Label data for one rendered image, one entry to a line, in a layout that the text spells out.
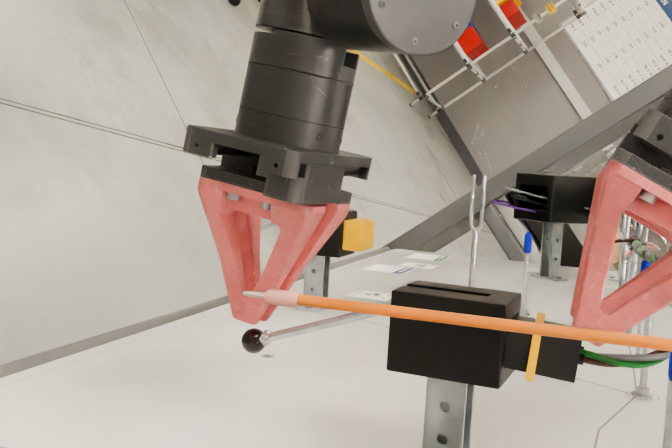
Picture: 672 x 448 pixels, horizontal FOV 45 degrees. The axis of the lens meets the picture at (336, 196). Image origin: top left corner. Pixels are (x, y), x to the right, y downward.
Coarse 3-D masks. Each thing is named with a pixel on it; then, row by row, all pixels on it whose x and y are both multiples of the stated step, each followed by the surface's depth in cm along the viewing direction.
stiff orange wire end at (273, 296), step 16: (288, 304) 29; (304, 304) 29; (320, 304) 28; (336, 304) 28; (352, 304) 28; (368, 304) 28; (384, 304) 28; (432, 320) 27; (448, 320) 27; (464, 320) 27; (480, 320) 27; (496, 320) 27; (512, 320) 27; (560, 336) 26; (576, 336) 26; (592, 336) 26; (608, 336) 26; (624, 336) 26; (640, 336) 25
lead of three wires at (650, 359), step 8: (584, 352) 38; (592, 352) 38; (656, 352) 39; (664, 352) 39; (584, 360) 38; (592, 360) 38; (600, 360) 38; (608, 360) 38; (616, 360) 38; (624, 360) 38; (632, 360) 38; (640, 360) 38; (648, 360) 38; (656, 360) 38; (664, 360) 39
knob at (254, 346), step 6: (252, 330) 45; (258, 330) 45; (246, 336) 45; (252, 336) 44; (258, 336) 45; (246, 342) 44; (252, 342) 44; (258, 342) 44; (246, 348) 45; (252, 348) 44; (258, 348) 45
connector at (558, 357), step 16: (528, 320) 40; (544, 320) 41; (512, 336) 38; (528, 336) 38; (544, 336) 38; (512, 352) 38; (528, 352) 38; (544, 352) 38; (560, 352) 38; (576, 352) 37; (512, 368) 38; (544, 368) 38; (560, 368) 38; (576, 368) 37
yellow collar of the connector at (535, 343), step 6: (540, 318) 39; (534, 336) 38; (540, 336) 38; (534, 342) 38; (534, 348) 38; (534, 354) 38; (528, 360) 38; (534, 360) 38; (528, 366) 38; (534, 366) 38; (528, 372) 38; (534, 372) 38; (528, 378) 38
